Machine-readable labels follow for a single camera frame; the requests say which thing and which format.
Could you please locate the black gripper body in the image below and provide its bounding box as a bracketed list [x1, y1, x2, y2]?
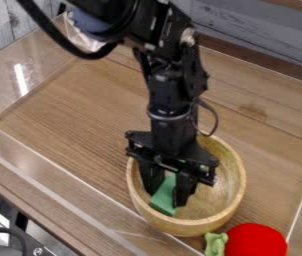
[125, 111, 221, 188]

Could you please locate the clear acrylic tray wall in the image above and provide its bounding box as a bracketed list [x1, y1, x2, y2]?
[0, 130, 203, 256]

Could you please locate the clear acrylic corner bracket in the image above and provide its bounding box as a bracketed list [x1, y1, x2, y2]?
[63, 12, 106, 53]

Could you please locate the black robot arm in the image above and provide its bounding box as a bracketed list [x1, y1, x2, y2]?
[67, 0, 219, 207]

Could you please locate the green rectangular block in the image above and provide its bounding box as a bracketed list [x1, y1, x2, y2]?
[150, 173, 177, 217]

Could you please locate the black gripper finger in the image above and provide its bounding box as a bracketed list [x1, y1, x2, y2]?
[174, 169, 198, 207]
[139, 161, 166, 195]

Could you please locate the black table frame bracket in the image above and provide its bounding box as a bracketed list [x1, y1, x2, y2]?
[0, 198, 59, 256]

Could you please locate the brown wooden bowl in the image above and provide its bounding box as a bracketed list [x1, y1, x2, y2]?
[126, 135, 248, 237]

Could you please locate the small green toy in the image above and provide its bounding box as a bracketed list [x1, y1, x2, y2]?
[205, 233, 229, 256]

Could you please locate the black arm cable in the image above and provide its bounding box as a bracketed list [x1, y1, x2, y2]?
[15, 0, 119, 61]

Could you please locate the red plush ball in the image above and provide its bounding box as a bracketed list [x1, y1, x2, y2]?
[225, 223, 289, 256]

